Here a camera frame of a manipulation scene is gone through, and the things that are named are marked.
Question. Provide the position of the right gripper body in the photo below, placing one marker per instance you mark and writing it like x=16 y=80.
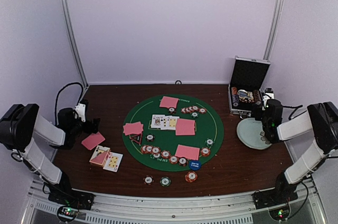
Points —
x=256 y=110

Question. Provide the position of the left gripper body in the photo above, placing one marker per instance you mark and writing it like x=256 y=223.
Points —
x=75 y=129

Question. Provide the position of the red-backed card deck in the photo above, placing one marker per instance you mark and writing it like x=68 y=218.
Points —
x=93 y=140

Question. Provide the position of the card deck box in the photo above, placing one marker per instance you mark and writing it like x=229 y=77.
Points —
x=100 y=156

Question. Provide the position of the face-up diamonds card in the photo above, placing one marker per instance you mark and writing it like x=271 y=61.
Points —
x=113 y=162

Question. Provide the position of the single red-backed card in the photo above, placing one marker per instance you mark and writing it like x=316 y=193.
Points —
x=130 y=128

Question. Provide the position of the green chip seat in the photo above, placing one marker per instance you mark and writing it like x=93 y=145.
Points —
x=209 y=142
x=194 y=115

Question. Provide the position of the black red all-in triangle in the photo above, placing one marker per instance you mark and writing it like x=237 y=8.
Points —
x=136 y=138

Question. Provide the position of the red five poker chip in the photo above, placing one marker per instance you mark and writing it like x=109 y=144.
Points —
x=205 y=151

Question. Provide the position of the green chip top seat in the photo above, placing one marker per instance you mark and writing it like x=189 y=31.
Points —
x=194 y=115

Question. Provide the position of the face-down community card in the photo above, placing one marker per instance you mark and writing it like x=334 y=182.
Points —
x=185 y=127

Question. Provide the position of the red-backed card seat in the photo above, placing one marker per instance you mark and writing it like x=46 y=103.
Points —
x=184 y=151
x=168 y=102

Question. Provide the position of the blue small blind button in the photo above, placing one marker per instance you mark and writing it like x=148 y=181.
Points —
x=194 y=165

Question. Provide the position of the face-up spades community card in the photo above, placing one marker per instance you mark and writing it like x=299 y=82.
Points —
x=165 y=122

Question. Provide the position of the brown chip top seat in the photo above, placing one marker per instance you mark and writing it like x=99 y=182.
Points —
x=172 y=110

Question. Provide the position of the red-backed card top seat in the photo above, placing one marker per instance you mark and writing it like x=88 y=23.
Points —
x=168 y=102

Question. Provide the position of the orange-red poker chip stack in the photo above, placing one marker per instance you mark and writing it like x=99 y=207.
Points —
x=191 y=176

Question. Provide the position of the green poker chip stack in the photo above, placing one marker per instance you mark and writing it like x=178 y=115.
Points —
x=165 y=181

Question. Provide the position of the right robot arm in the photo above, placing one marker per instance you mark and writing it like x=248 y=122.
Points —
x=317 y=126

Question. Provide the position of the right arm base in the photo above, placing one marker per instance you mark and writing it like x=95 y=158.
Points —
x=268 y=198

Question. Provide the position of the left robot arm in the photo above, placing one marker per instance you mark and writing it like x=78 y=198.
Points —
x=20 y=124

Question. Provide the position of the pale green ceramic plate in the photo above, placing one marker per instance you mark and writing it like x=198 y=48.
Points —
x=248 y=131

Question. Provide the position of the aluminium poker chip case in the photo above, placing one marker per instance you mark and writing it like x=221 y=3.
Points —
x=248 y=74

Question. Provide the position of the brown poker chip stack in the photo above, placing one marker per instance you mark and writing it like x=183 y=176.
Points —
x=148 y=180

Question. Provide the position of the round green poker mat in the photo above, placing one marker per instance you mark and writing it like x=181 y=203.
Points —
x=208 y=125

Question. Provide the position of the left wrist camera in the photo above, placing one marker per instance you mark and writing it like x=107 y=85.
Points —
x=80 y=110

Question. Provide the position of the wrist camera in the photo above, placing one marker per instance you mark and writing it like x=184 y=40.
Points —
x=80 y=110
x=268 y=94

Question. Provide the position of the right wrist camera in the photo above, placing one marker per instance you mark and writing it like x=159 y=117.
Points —
x=268 y=94

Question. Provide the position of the left aluminium frame post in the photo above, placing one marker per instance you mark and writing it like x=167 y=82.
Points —
x=72 y=42

